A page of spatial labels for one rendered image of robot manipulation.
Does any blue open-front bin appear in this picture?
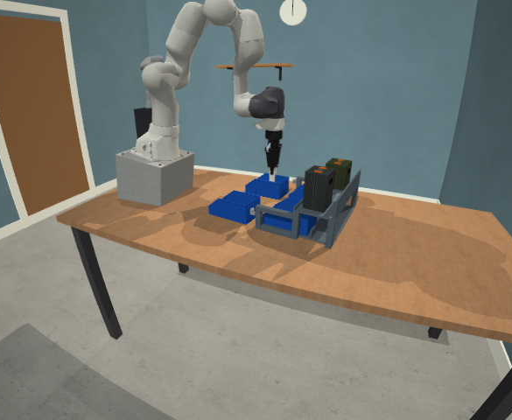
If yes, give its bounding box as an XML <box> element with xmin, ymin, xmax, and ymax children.
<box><xmin>209</xmin><ymin>190</ymin><xmax>261</xmax><ymax>224</ymax></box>
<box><xmin>263</xmin><ymin>198</ymin><xmax>317</xmax><ymax>236</ymax></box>
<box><xmin>246</xmin><ymin>173</ymin><xmax>289</xmax><ymax>200</ymax></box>
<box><xmin>290</xmin><ymin>184</ymin><xmax>304</xmax><ymax>200</ymax></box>

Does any olive green tool case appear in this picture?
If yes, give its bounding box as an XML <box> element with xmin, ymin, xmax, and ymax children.
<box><xmin>326</xmin><ymin>157</ymin><xmax>352</xmax><ymax>191</ymax></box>

